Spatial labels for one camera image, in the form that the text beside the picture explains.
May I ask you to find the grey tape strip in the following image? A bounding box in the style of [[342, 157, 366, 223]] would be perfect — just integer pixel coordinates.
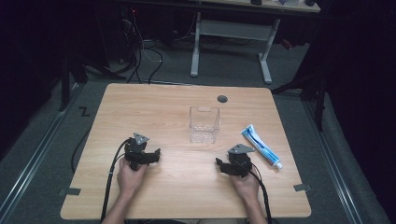
[[292, 183, 312, 192], [58, 188, 82, 198]]

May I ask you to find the white-legged desk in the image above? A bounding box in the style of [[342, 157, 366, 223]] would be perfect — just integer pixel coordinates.
[[174, 0, 321, 85]]

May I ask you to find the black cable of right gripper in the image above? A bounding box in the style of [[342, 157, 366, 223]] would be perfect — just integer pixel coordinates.
[[248, 164, 273, 224]]

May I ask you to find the black stand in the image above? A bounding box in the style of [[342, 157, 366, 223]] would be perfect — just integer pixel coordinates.
[[271, 62, 328, 132], [57, 52, 125, 112]]

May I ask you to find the person's right hand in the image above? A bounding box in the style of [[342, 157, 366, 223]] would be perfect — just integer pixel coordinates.
[[229, 167, 262, 203]]

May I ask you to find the bundle of floor cables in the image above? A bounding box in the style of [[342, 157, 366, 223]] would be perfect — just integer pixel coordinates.
[[108, 8, 164, 85]]

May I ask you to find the metal floor rail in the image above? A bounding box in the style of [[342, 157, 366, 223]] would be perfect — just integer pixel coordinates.
[[303, 99, 365, 224], [0, 83, 82, 218]]

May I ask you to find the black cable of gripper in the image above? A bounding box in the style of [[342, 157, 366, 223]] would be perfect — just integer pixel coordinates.
[[248, 164, 273, 224], [100, 138, 131, 224]]

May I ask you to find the person's left hand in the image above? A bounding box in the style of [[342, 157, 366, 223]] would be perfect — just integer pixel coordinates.
[[117, 157, 149, 199]]

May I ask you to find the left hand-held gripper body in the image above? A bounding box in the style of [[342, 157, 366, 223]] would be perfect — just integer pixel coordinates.
[[123, 132, 157, 172]]

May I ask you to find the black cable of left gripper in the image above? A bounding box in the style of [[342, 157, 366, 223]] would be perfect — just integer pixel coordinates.
[[100, 138, 131, 224]]

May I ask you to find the blue white toothpaste tube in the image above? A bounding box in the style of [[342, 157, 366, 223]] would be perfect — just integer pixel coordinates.
[[240, 123, 284, 171]]

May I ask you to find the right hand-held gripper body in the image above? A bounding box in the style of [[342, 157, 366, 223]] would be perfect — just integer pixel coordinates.
[[219, 143, 256, 179]]

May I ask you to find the clear plastic container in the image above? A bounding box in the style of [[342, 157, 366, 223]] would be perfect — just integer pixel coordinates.
[[189, 105, 221, 145]]

